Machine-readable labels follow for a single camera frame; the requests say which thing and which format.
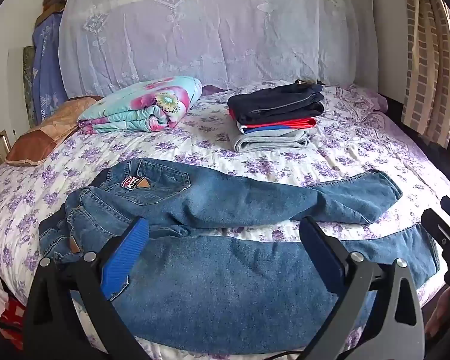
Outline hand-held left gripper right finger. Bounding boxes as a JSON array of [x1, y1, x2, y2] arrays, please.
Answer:
[[299, 215, 425, 360]]

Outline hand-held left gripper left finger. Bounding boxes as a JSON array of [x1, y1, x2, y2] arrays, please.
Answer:
[[23, 217, 151, 360]]

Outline blue denim jeans pants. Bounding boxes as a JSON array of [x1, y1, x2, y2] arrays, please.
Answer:
[[38, 158, 441, 346]]

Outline person's right forearm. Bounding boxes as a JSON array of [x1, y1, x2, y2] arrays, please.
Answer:
[[424, 288, 450, 342]]

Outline folded dark navy pants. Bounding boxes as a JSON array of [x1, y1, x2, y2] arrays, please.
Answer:
[[227, 81, 325, 125]]

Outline red patterned cloth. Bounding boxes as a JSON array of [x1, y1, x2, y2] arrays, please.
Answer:
[[0, 266, 25, 332]]

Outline folded blue white garment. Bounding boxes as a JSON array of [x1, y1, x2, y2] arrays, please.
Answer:
[[244, 126, 312, 139]]

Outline folded red garment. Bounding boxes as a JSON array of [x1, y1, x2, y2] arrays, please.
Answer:
[[229, 109, 318, 134]]

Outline bed with purple floral sheet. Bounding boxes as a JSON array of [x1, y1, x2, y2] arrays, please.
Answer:
[[0, 80, 450, 360]]

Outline brown satin pillow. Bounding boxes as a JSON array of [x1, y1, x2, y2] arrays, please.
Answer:
[[4, 96, 104, 167]]

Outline folded floral quilt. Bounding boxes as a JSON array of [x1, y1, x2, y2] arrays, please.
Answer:
[[77, 76, 204, 136]]

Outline brick pattern window curtain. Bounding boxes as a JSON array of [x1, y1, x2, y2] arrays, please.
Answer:
[[399, 0, 450, 150]]

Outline blue hanging cloth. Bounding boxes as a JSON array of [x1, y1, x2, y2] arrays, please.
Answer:
[[32, 11, 69, 124]]

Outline white lace mosquito net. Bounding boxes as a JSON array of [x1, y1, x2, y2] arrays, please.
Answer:
[[58, 0, 359, 100]]

